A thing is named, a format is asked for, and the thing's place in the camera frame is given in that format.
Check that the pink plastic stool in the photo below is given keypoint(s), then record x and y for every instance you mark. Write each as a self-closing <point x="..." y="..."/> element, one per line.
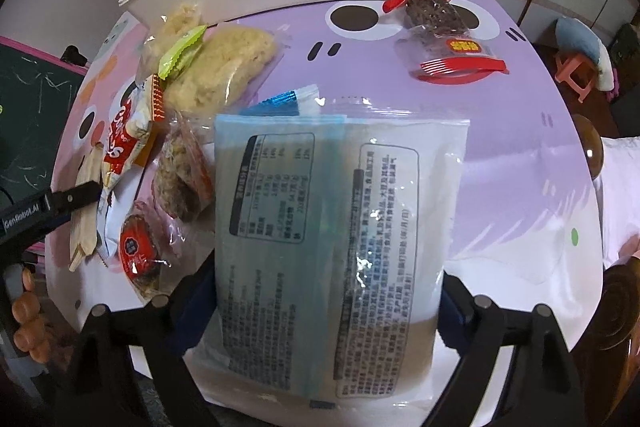
<point x="575" y="74"/>

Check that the carved wooden bed frame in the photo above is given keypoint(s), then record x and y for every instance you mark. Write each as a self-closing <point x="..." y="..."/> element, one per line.
<point x="615" y="347"/>

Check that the chocolate snack red trim packet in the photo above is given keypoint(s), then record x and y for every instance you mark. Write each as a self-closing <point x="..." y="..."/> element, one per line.
<point x="440" y="32"/>

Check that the beige stick snack packet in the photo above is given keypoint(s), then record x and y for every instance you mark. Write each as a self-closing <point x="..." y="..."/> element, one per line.
<point x="85" y="217"/>

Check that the blue foil snack packet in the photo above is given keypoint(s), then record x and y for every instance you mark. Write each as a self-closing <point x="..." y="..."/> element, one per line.
<point x="285" y="102"/>

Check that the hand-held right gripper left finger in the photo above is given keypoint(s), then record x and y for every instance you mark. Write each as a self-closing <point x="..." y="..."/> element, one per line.
<point x="197" y="307"/>

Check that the clear rice cracker packet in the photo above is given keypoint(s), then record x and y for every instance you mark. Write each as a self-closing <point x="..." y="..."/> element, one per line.
<point x="225" y="62"/>

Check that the large blue white snack packet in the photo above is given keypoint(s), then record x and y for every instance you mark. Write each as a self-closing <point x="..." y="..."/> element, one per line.
<point x="325" y="232"/>

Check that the round red snack packet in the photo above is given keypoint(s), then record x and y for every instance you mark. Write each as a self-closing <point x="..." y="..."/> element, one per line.
<point x="140" y="247"/>

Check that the white bedding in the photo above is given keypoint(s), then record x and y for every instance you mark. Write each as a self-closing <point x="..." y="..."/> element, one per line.
<point x="622" y="197"/>

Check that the green chalkboard pink frame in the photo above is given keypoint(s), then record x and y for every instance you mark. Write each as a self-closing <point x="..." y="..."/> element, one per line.
<point x="30" y="117"/>

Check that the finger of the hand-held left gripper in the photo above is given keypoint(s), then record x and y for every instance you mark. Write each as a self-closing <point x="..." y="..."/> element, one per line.
<point x="75" y="197"/>

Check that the round wooden bedpost knob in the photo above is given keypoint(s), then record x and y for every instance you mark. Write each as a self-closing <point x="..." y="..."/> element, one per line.
<point x="587" y="147"/>

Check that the red white snack packet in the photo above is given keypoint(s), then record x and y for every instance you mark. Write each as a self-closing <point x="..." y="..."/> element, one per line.
<point x="122" y="137"/>

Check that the rice cracker packet green edge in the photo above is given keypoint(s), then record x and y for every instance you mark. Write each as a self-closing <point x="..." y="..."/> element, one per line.
<point x="170" y="37"/>

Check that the blue plush cushion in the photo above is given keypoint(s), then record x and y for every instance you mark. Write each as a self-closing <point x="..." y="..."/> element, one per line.
<point x="582" y="39"/>

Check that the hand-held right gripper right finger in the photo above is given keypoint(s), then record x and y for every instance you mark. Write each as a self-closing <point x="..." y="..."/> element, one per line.
<point x="450" y="322"/>

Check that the person's left hand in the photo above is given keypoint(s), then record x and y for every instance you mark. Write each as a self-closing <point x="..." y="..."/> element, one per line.
<point x="29" y="322"/>

